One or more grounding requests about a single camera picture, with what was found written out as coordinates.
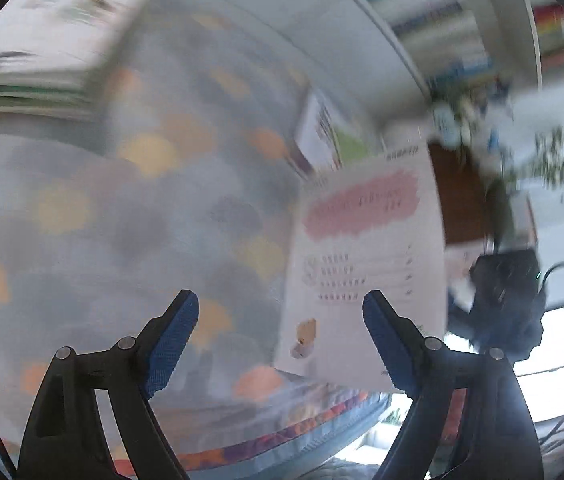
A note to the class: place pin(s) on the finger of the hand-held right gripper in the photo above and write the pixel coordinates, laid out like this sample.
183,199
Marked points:
462,320

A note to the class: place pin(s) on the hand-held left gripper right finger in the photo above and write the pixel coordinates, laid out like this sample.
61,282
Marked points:
392,345

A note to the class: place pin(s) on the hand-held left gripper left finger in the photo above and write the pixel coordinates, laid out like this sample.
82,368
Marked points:
172,345

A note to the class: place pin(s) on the white book with pink blot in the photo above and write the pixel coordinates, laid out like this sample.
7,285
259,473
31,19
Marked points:
362,260

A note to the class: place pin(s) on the white book with warrior figure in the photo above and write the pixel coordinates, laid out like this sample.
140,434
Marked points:
314,135

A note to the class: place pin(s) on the pile of books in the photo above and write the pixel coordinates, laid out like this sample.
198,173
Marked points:
52,35

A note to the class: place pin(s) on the row of red colourful books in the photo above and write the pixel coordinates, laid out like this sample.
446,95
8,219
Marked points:
554,30

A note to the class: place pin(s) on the row of blue white books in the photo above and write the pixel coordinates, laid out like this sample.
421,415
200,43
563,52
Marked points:
422,15

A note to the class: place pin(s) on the brown wooden box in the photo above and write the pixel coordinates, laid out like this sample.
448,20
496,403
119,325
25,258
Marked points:
462,195

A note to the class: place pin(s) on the green plant in glass vase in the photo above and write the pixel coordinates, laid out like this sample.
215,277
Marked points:
557,165

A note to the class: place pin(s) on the light green book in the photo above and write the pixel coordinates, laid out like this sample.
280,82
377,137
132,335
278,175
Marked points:
354,146

